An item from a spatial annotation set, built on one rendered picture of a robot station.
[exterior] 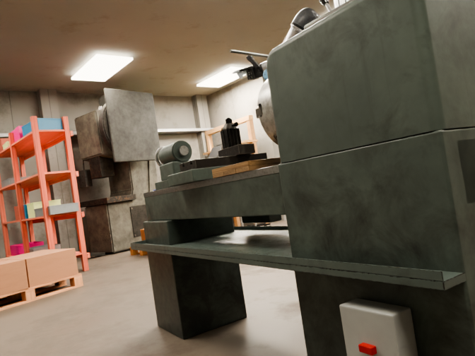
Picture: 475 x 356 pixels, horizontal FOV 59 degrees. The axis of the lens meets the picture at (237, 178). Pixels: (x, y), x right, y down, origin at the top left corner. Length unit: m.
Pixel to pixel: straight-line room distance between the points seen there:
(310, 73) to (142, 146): 6.61
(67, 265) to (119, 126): 3.32
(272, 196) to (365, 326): 0.61
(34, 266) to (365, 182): 4.00
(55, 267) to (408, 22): 4.31
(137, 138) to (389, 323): 6.92
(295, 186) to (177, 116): 8.80
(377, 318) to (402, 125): 0.49
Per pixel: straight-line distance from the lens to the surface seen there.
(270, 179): 1.58
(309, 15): 2.64
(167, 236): 2.43
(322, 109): 1.27
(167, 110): 10.00
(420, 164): 1.08
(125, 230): 7.76
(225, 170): 1.81
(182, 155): 2.57
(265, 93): 1.61
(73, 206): 6.07
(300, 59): 1.35
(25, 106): 8.86
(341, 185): 1.24
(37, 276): 4.78
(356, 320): 1.22
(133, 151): 7.63
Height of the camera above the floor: 0.80
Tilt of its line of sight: 2 degrees up
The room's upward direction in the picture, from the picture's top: 9 degrees counter-clockwise
